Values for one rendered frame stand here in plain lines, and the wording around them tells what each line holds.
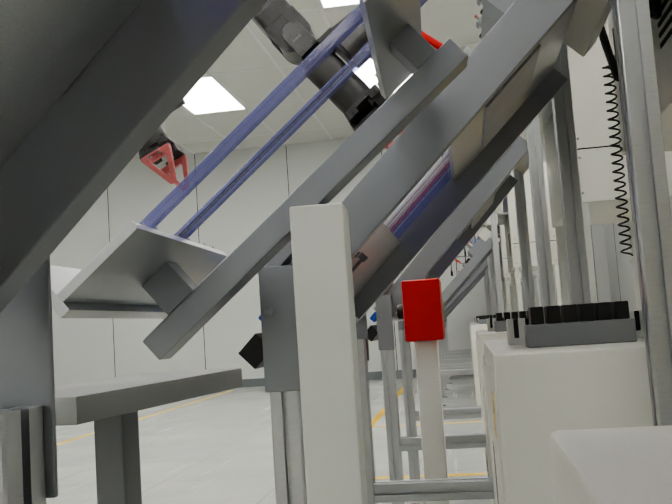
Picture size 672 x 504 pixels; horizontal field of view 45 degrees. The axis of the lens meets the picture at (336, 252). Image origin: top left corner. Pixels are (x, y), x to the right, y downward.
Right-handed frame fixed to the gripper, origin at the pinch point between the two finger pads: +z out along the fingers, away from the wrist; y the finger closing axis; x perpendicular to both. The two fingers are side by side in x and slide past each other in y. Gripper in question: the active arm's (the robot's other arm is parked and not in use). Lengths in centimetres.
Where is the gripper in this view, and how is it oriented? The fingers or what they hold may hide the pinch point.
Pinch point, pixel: (405, 148)
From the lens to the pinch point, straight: 126.0
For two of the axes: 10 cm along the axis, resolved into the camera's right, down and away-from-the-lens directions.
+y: 1.7, 1.0, 9.8
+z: 6.8, 7.1, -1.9
